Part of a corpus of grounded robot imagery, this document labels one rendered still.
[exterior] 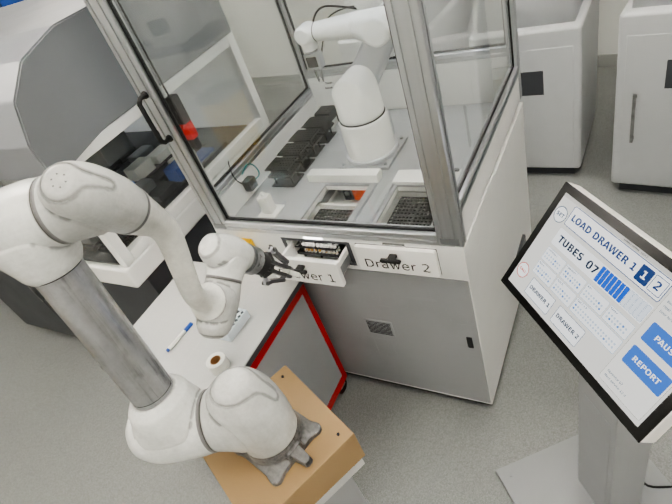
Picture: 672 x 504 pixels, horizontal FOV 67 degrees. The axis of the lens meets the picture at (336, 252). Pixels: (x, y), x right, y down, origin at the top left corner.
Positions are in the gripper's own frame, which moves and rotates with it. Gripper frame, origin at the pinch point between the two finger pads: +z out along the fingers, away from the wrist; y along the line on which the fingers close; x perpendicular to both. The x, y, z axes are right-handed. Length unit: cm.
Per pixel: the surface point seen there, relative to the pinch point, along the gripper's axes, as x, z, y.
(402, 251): -35.2, 9.2, 12.3
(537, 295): -80, -8, 1
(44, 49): 80, -55, 60
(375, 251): -25.2, 10.0, 11.7
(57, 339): 231, 75, -56
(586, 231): -90, -16, 16
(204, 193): 41.4, -6.4, 25.4
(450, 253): -50, 11, 13
